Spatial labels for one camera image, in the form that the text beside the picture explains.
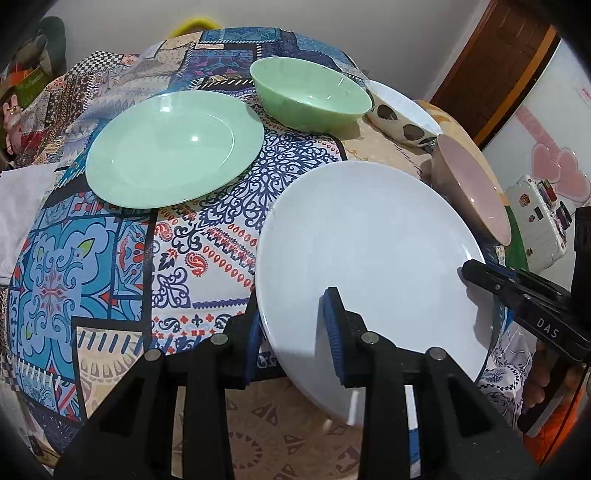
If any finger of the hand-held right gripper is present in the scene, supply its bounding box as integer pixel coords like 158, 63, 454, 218
462, 259, 572, 306

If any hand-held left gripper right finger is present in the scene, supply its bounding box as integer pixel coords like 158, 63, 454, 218
318, 286, 541, 480

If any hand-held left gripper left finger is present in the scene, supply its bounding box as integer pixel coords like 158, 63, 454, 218
54, 295, 264, 480

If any white plate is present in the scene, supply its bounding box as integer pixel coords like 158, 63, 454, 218
255, 160, 498, 428

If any white spotted bowl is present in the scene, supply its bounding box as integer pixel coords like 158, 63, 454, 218
367, 80, 444, 149

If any green plate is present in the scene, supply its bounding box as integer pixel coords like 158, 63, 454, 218
85, 90, 265, 208

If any green bowl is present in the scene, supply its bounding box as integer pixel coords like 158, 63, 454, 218
249, 56, 374, 133

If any person's right hand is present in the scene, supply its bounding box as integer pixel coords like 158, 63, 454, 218
522, 350, 550, 412

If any white suitcase with stickers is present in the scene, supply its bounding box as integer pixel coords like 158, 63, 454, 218
503, 174, 574, 271

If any orange garment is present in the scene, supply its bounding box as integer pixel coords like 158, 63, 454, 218
542, 364, 591, 464

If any pink bowl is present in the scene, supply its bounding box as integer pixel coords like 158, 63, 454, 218
431, 134, 513, 247

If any patchwork blanket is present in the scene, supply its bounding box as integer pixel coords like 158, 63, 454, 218
0, 25, 527, 480

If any brown wooden door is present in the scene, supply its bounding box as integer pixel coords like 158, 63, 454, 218
429, 0, 560, 149

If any white cloth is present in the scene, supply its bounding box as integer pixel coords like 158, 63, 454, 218
0, 164, 60, 278

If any yellow foam hoop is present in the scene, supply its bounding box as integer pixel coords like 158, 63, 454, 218
173, 16, 219, 38

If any pink bunny toy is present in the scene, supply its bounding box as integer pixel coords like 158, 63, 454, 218
2, 95, 25, 153

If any green cardboard box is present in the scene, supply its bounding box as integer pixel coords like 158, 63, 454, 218
13, 67, 58, 101

